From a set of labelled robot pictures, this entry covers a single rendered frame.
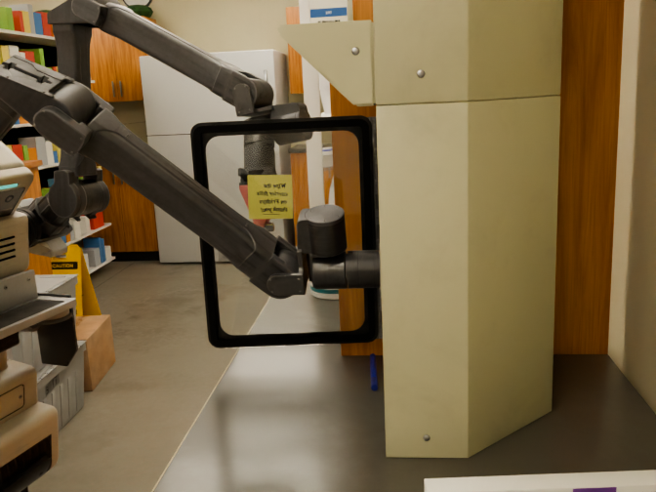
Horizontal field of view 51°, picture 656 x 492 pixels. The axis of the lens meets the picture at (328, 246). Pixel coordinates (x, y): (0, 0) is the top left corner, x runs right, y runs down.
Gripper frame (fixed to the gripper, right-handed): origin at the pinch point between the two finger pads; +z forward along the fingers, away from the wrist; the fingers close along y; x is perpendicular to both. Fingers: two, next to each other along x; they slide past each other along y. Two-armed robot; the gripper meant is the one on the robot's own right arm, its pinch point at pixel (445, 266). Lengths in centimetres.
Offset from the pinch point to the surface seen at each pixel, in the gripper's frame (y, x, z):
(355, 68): -14.8, -28.8, -11.0
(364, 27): -14.8, -33.4, -9.7
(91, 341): 215, 90, -167
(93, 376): 212, 108, -166
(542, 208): -3.4, -8.8, 13.2
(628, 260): 24.0, 6.1, 33.7
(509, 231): -8.7, -6.8, 7.9
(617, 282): 29.2, 11.7, 33.6
